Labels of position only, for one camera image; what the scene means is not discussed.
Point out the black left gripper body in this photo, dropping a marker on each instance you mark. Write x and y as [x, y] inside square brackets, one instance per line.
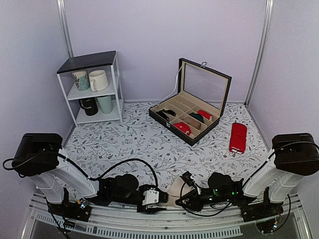
[143, 210]

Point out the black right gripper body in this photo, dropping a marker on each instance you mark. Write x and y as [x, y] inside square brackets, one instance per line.
[199, 206]

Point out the cream and brown striped sock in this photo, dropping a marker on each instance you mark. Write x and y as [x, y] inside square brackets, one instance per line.
[174, 192]

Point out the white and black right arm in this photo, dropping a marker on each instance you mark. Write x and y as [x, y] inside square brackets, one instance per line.
[292, 157]

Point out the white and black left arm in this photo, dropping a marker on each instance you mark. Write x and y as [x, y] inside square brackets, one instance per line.
[41, 157]

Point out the floral patterned table mat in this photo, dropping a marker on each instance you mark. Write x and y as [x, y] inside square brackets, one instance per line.
[140, 146]

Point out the red rolled sock front compartment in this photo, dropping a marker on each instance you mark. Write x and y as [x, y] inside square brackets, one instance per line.
[183, 127]

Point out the red rolled sock compartment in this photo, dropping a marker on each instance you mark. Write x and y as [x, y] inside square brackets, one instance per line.
[205, 115]
[183, 127]

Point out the beige rolled sock in box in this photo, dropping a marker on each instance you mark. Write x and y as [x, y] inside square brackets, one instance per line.
[194, 123]

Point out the red folded sock on table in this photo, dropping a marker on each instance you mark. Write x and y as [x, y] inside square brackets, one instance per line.
[237, 142]

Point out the dark green sock in box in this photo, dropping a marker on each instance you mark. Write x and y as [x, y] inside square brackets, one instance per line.
[197, 117]

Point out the black sock in box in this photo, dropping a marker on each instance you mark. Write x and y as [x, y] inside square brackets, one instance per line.
[166, 114]

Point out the red rolled sock rear compartment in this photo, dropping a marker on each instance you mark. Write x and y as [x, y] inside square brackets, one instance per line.
[205, 115]

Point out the black compartment storage box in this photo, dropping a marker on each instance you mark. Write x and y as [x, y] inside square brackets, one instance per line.
[197, 87]

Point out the pale green tumbler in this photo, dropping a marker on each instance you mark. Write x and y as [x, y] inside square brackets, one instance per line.
[105, 103]

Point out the black ceramic mug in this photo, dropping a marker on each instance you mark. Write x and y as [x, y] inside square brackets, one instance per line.
[89, 106]

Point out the white ceramic mug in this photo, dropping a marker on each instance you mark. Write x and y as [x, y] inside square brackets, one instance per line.
[98, 80]

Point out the white shelf with black top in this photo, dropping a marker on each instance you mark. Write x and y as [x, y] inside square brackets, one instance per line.
[107, 61]

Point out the patterned teal ceramic cup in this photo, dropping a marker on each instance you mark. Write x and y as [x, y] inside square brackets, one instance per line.
[81, 80]

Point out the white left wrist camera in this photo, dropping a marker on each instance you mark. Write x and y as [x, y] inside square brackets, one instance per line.
[151, 196]

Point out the aluminium table edge rail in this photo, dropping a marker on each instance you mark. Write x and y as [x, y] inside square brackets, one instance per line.
[118, 222]

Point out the right aluminium corner post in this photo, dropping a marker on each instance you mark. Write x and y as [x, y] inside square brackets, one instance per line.
[261, 50]

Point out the aluminium corner post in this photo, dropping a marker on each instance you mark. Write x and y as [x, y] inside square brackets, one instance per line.
[64, 27]
[261, 50]

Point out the left aluminium corner post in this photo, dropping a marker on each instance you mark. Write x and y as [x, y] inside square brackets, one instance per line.
[64, 27]

